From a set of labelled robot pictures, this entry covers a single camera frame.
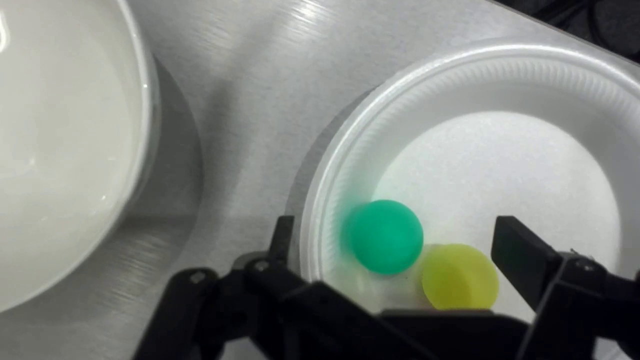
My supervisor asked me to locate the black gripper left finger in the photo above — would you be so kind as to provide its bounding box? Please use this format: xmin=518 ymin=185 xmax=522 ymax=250
xmin=133 ymin=213 xmax=377 ymax=360

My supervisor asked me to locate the white foam plate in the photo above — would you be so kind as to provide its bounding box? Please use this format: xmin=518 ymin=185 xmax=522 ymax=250
xmin=298 ymin=45 xmax=640 ymax=312

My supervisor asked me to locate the yellow ball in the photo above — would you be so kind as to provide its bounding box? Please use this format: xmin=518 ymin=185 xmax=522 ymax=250
xmin=420 ymin=244 xmax=501 ymax=309

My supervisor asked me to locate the green ball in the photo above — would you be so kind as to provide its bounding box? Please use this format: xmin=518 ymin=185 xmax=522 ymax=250
xmin=342 ymin=199 xmax=424 ymax=275

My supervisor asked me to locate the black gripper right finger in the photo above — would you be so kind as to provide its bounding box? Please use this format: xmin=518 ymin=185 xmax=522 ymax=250
xmin=491 ymin=216 xmax=640 ymax=360

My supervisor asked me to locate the white ceramic bowl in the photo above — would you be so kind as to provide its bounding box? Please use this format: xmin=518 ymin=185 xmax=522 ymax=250
xmin=0 ymin=0 xmax=161 ymax=312

